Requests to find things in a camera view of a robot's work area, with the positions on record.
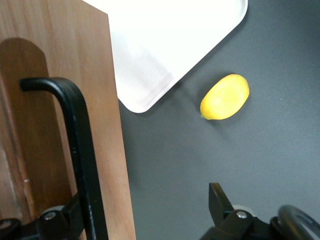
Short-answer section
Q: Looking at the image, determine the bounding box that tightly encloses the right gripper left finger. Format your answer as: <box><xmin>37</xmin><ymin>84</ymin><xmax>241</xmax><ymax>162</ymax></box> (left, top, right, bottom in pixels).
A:
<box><xmin>34</xmin><ymin>192</ymin><xmax>87</xmax><ymax>240</ymax></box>

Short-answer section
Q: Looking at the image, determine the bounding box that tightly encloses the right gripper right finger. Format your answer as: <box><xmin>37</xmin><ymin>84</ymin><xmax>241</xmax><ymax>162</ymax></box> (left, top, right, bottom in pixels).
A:
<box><xmin>199</xmin><ymin>182</ymin><xmax>274</xmax><ymax>240</ymax></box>

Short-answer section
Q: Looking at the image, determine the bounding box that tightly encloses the black drawer handle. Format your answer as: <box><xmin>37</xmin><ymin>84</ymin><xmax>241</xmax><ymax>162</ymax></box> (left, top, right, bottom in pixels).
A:
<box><xmin>19</xmin><ymin>77</ymin><xmax>110</xmax><ymax>240</ymax></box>

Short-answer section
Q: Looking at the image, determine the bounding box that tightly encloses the wooden drawer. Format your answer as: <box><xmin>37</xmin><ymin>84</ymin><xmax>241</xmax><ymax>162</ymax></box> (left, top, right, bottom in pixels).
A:
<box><xmin>0</xmin><ymin>0</ymin><xmax>138</xmax><ymax>240</ymax></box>

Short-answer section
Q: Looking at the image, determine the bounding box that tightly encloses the grey table mat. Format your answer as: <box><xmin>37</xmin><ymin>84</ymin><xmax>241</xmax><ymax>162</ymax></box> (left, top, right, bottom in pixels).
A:
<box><xmin>117</xmin><ymin>0</ymin><xmax>320</xmax><ymax>240</ymax></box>

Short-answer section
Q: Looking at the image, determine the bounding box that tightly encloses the yellow lemon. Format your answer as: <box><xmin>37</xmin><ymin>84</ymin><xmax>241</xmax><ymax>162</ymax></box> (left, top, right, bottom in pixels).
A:
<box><xmin>199</xmin><ymin>73</ymin><xmax>251</xmax><ymax>121</ymax></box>

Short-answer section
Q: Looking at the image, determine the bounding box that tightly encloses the beige plastic tray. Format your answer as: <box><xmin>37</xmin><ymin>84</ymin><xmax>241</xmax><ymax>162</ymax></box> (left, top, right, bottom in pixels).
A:
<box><xmin>83</xmin><ymin>0</ymin><xmax>249</xmax><ymax>114</ymax></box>

